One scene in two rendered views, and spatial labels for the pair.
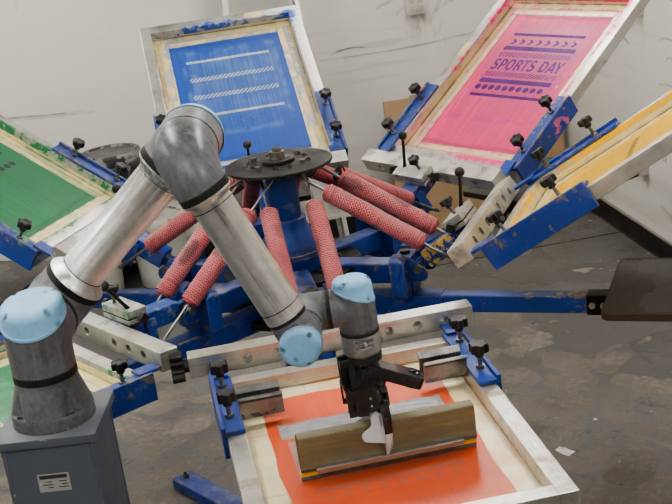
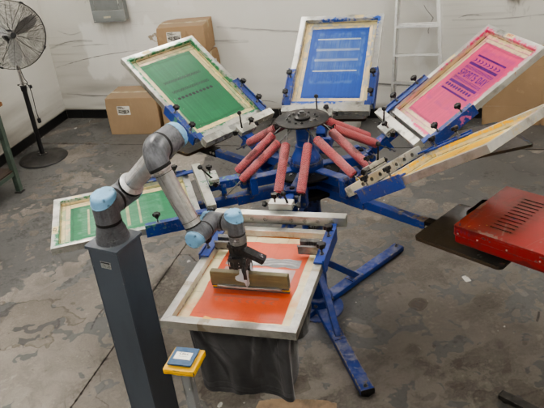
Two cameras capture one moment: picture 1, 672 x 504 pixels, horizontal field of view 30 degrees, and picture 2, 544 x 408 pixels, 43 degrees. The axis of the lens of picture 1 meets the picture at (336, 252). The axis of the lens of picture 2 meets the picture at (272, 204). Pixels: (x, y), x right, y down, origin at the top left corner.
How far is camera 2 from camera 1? 1.43 m
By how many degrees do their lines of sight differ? 27
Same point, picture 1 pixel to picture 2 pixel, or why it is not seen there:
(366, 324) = (235, 233)
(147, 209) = not seen: hidden behind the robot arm
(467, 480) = (269, 310)
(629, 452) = (498, 289)
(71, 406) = (113, 238)
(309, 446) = (214, 275)
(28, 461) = (96, 255)
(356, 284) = (231, 215)
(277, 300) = (184, 218)
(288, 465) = not seen: hidden behind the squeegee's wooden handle
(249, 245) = (173, 194)
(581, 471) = (465, 292)
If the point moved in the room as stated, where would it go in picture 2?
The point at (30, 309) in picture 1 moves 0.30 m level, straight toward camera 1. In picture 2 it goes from (99, 197) to (70, 234)
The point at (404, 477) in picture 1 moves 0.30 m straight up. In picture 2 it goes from (249, 299) to (240, 240)
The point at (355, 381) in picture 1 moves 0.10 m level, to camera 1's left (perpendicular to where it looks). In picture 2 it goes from (233, 254) to (212, 251)
